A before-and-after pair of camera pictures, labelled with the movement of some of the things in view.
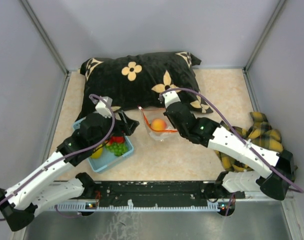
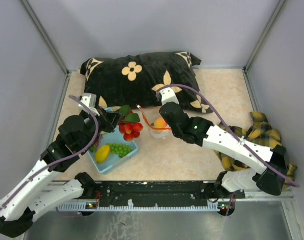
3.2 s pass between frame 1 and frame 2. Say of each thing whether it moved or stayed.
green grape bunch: moved
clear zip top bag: stayed
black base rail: stayed
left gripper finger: moved
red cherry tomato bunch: moved
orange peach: stayed
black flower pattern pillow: stayed
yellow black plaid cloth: stayed
